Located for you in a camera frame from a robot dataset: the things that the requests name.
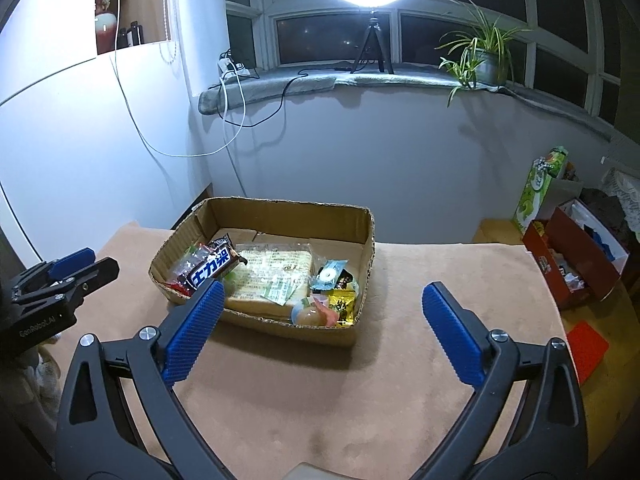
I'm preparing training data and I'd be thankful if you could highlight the large Snickers bar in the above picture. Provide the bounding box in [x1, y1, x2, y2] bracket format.
[186, 234, 248, 290]

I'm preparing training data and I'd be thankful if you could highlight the bread slice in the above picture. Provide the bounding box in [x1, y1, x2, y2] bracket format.
[224, 243, 314, 318]

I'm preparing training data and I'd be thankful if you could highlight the packaged braised egg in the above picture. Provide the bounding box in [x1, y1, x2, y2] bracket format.
[291, 298, 326, 327]

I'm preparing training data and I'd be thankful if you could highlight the yellow snack packet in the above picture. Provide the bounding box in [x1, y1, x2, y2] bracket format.
[328, 289, 357, 326]

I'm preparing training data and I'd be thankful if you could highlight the small Snickers bar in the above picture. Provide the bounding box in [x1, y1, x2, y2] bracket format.
[334, 269, 358, 290]

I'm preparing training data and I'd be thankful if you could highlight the teal mint candy packet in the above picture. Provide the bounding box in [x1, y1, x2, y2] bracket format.
[310, 260, 347, 292]

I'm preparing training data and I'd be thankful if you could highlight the pink candy packet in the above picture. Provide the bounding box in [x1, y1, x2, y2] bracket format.
[312, 295, 340, 327]

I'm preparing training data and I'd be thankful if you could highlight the left gloved hand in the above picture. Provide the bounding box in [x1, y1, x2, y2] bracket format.
[1, 337, 61, 432]

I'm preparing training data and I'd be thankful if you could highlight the white cabinet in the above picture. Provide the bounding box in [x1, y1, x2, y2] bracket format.
[1, 0, 210, 266]

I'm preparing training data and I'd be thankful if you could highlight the red storage box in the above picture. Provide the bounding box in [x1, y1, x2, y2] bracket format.
[523, 198, 629, 310]

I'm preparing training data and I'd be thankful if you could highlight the green juice carton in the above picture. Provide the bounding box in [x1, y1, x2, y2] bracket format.
[513, 145, 568, 234]

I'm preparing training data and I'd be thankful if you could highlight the grey windowsill mat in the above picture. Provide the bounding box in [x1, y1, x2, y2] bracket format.
[195, 66, 615, 144]

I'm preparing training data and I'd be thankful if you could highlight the open cardboard box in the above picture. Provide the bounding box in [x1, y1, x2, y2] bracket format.
[149, 197, 375, 347]

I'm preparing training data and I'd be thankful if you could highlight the white power strip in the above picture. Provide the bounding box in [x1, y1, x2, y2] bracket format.
[218, 58, 252, 78]

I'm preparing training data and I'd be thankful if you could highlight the red vase on shelf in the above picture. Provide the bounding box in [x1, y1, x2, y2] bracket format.
[94, 0, 118, 54]

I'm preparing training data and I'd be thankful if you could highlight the potted spider plant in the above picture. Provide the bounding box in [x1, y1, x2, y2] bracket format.
[437, 0, 530, 106]

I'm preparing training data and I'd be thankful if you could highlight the white cable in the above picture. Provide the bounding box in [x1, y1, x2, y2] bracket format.
[112, 0, 249, 158]

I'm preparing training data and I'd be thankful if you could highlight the black cable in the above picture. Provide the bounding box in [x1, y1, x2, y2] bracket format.
[219, 62, 354, 129]

